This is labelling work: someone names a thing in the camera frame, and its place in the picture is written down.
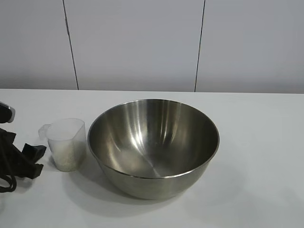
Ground stainless steel mixing bowl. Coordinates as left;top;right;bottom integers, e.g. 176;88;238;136
87;98;221;200

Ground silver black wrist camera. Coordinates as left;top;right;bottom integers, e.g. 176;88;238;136
0;101;16;124

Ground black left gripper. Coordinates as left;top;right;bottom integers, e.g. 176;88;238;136
0;128;47;180

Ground black cable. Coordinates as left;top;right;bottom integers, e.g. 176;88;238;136
0;175;19;193

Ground clear plastic measuring cup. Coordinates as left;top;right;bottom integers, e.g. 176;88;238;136
38;118;86;172

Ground white rice grains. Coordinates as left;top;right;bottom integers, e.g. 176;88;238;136
48;139;85;172

